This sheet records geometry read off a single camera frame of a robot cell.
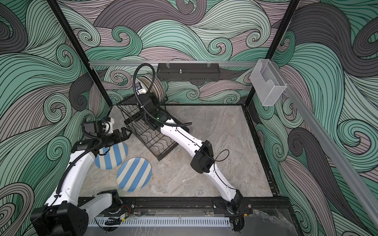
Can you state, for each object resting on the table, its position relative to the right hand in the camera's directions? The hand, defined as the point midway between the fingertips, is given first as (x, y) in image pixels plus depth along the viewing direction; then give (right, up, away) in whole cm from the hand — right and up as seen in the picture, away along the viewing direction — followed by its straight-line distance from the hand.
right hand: (148, 92), depth 76 cm
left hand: (-13, -22, +2) cm, 26 cm away
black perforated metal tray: (+26, +16, +18) cm, 36 cm away
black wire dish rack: (+2, -31, +21) cm, 37 cm away
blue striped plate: (-10, -47, +7) cm, 49 cm away
